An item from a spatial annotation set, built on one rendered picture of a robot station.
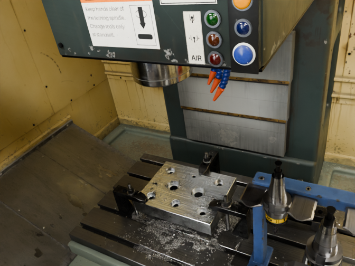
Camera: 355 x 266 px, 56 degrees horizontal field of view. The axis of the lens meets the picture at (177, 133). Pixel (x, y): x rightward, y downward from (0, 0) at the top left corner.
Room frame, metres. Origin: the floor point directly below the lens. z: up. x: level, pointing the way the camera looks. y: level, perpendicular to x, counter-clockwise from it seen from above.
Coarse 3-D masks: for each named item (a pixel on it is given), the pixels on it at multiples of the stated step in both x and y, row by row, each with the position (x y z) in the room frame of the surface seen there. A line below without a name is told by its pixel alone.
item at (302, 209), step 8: (296, 200) 0.52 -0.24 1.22; (304, 200) 0.52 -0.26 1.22; (312, 200) 0.52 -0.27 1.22; (288, 208) 0.50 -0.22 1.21; (296, 208) 0.50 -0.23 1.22; (304, 208) 0.50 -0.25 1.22; (312, 208) 0.49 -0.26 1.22; (296, 216) 0.48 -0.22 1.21; (304, 216) 0.47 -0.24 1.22; (312, 216) 0.47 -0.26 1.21
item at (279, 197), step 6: (282, 174) 0.53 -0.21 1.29; (270, 180) 0.53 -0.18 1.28; (276, 180) 0.52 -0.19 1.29; (282, 180) 0.52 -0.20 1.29; (270, 186) 0.53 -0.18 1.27; (276, 186) 0.52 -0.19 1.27; (282, 186) 0.52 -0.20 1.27; (270, 192) 0.52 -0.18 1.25; (276, 192) 0.51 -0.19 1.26; (282, 192) 0.51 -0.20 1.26; (270, 198) 0.52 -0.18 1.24; (276, 198) 0.51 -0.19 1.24; (282, 198) 0.51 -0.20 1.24; (276, 204) 0.51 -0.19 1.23; (282, 204) 0.51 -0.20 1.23
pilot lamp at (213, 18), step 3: (207, 15) 0.51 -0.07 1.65; (210, 15) 0.51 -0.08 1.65; (213, 15) 0.50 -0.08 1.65; (216, 15) 0.50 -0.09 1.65; (207, 18) 0.51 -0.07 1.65; (210, 18) 0.50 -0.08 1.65; (213, 18) 0.50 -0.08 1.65; (216, 18) 0.50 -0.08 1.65; (207, 21) 0.51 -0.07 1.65; (210, 21) 0.50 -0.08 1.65; (213, 21) 0.50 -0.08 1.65; (216, 21) 0.50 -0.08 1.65; (210, 24) 0.51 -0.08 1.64; (213, 24) 0.50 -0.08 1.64
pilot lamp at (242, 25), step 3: (237, 24) 0.48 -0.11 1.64; (240, 24) 0.48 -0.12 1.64; (243, 24) 0.48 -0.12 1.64; (246, 24) 0.48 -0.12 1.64; (237, 27) 0.48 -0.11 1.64; (240, 27) 0.48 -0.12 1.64; (243, 27) 0.48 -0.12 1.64; (246, 27) 0.48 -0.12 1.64; (237, 30) 0.48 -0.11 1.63; (240, 30) 0.48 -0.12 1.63; (243, 30) 0.48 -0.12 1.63; (246, 30) 0.48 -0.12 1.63; (240, 33) 0.48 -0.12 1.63; (243, 33) 0.48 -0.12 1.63; (246, 33) 0.48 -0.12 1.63
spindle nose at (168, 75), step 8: (136, 64) 0.76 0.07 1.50; (144, 64) 0.75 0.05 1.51; (152, 64) 0.74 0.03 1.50; (160, 64) 0.74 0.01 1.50; (136, 72) 0.77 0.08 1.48; (144, 72) 0.75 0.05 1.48; (152, 72) 0.74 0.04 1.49; (160, 72) 0.74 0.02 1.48; (168, 72) 0.74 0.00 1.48; (176, 72) 0.74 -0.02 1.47; (184, 72) 0.76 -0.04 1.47; (136, 80) 0.78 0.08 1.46; (144, 80) 0.75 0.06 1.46; (152, 80) 0.74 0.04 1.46; (160, 80) 0.74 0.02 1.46; (168, 80) 0.74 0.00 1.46; (176, 80) 0.75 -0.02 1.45
